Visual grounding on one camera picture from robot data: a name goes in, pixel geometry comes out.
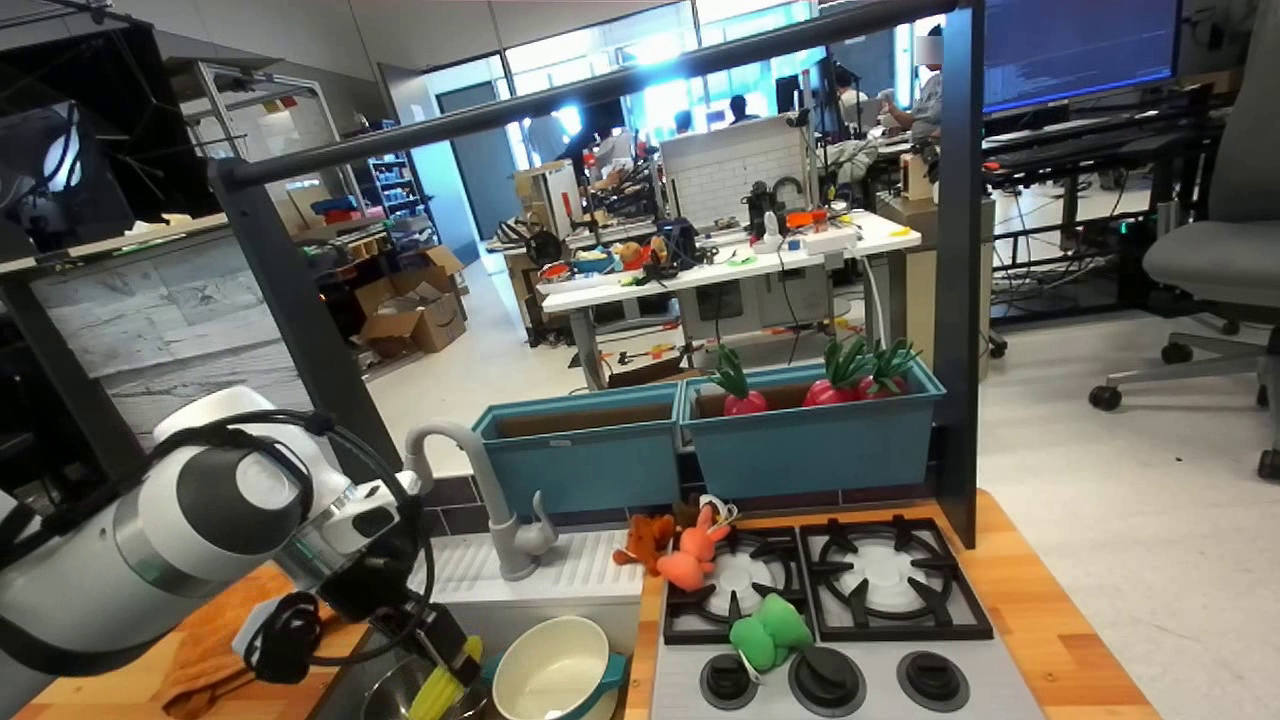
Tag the brown cardboard box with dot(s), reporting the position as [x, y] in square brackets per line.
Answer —
[404, 313]

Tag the grey office chair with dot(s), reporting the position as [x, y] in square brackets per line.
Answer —
[1213, 260]

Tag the yellow corn plush toy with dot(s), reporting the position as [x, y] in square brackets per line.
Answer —
[434, 695]

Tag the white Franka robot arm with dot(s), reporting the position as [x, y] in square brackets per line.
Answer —
[146, 534]

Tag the grey wood-look back panel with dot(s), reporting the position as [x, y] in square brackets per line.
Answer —
[133, 320]

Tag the person at desk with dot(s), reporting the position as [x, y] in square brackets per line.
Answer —
[926, 86]

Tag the orange-brown plush toy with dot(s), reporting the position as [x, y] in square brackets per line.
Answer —
[646, 538]

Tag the stainless steel bowl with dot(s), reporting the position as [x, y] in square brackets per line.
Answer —
[378, 699]

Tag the blue-screen monitor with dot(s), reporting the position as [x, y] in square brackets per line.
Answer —
[1081, 53]

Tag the red plush radish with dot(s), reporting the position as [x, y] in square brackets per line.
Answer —
[737, 394]
[834, 385]

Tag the pink plush toy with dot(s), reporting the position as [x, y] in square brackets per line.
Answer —
[692, 554]

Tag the grey toy faucet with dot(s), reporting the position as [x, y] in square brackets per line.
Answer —
[515, 546]

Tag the black office desk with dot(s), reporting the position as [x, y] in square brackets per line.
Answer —
[1067, 145]

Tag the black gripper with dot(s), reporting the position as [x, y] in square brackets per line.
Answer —
[382, 572]

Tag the white work table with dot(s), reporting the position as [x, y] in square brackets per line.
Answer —
[745, 260]

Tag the grey toy stove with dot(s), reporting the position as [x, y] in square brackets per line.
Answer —
[852, 686]

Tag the orange terry towel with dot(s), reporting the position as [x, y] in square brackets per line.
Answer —
[192, 666]

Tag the black stove knob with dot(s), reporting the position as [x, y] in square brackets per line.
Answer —
[932, 682]
[825, 682]
[728, 682]

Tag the green plush toy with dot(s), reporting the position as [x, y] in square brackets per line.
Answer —
[767, 636]

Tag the teal planter box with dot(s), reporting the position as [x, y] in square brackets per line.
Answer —
[587, 460]
[813, 445]

